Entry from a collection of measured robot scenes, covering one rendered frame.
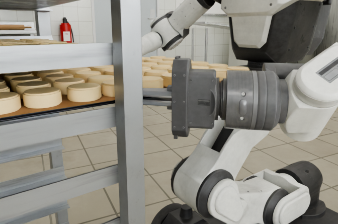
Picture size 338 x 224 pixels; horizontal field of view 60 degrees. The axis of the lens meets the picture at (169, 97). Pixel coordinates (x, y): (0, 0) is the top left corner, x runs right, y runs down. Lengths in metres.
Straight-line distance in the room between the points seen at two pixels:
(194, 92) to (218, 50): 5.20
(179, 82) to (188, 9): 0.75
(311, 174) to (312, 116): 0.90
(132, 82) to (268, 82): 0.18
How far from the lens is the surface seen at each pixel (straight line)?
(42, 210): 0.94
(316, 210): 1.40
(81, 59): 0.40
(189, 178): 0.86
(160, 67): 0.65
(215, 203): 0.84
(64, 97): 0.48
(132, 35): 0.39
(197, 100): 0.43
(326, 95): 0.41
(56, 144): 0.87
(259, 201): 1.08
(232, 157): 0.89
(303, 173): 1.31
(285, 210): 1.14
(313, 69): 0.43
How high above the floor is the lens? 0.91
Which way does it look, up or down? 13 degrees down
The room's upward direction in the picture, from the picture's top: straight up
